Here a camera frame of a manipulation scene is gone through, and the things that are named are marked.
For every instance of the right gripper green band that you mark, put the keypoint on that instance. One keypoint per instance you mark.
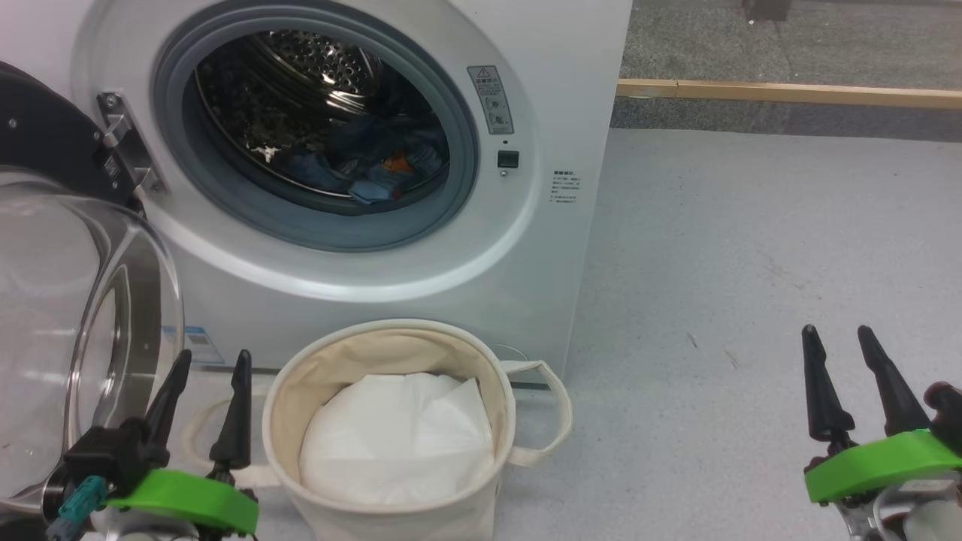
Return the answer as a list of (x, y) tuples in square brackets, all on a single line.
[(879, 466)]

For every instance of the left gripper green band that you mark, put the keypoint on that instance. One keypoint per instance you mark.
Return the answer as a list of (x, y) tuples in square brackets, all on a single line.
[(188, 500)]

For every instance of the blue bear-print garment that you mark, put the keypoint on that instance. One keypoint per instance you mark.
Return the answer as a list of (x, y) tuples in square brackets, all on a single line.
[(361, 176)]

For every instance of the round washing machine door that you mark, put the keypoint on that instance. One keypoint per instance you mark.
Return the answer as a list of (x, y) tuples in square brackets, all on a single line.
[(37, 120)]

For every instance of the white cloth in basket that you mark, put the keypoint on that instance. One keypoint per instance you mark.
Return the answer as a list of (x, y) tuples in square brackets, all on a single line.
[(391, 443)]

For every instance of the cream fabric laundry basket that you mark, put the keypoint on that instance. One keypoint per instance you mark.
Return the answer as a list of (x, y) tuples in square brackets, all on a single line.
[(391, 353)]

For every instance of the grey rubber door gasket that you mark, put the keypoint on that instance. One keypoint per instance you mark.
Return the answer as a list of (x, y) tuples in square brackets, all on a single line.
[(338, 229)]

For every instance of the metal door hinge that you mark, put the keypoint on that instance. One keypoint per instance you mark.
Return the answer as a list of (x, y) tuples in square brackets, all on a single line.
[(128, 143)]

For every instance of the white front-load washing machine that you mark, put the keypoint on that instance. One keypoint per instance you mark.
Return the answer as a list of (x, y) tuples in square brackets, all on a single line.
[(556, 285)]

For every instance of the stainless steel washing machine drum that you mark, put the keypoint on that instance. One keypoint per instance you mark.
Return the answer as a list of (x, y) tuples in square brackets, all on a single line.
[(316, 68)]

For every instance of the black door latch socket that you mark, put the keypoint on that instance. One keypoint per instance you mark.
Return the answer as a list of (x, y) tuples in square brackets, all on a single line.
[(508, 159)]

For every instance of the blue energy label sticker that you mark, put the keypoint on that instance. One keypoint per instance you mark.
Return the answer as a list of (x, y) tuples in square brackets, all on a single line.
[(201, 347)]

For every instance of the wooden floor edge strip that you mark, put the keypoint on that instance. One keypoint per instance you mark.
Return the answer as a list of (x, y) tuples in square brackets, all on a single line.
[(789, 92)]

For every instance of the grey warning sticker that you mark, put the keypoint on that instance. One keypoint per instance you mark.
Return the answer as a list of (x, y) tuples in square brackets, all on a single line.
[(490, 98)]

